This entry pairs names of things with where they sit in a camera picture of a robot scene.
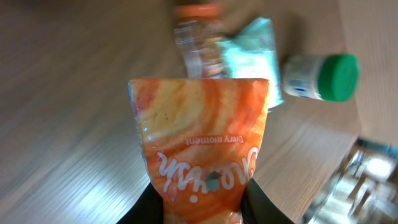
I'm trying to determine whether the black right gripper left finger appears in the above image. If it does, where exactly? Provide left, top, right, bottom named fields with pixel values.
left=117, top=184, right=164, bottom=224

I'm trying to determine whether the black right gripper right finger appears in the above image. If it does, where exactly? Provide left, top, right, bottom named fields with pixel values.
left=241, top=179, right=294, bottom=224

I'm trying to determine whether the orange small box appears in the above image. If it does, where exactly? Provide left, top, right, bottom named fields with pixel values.
left=128, top=78, right=269, bottom=223

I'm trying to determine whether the green lid jar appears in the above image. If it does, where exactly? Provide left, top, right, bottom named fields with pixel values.
left=282, top=54, right=360, bottom=102

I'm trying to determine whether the mint green wipes packet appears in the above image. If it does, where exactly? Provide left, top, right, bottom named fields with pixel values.
left=218, top=17, right=284, bottom=108

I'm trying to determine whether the red chocolate bar wrapper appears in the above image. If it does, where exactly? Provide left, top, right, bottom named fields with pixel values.
left=174, top=3, right=226, bottom=78

